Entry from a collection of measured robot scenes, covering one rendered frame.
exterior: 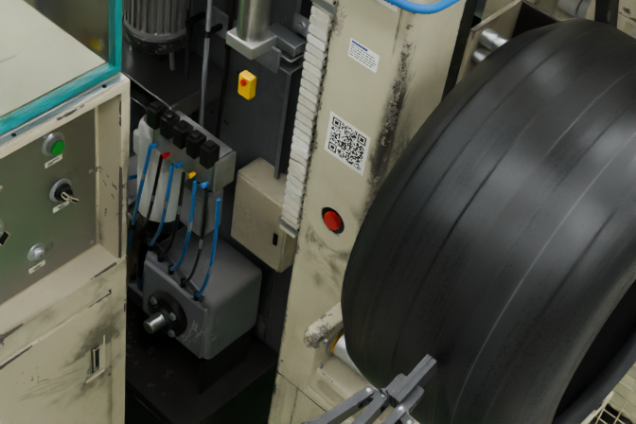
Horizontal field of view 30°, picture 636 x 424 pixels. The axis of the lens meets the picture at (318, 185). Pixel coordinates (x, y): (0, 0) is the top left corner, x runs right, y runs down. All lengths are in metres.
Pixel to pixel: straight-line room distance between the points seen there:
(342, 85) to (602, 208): 0.45
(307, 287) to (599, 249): 0.70
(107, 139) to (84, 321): 0.34
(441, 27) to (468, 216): 0.31
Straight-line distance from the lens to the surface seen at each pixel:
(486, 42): 2.01
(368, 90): 1.62
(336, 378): 1.86
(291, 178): 1.84
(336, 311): 1.83
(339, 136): 1.70
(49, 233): 1.85
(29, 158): 1.71
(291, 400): 2.19
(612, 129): 1.42
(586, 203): 1.37
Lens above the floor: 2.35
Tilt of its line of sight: 44 degrees down
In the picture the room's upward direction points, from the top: 10 degrees clockwise
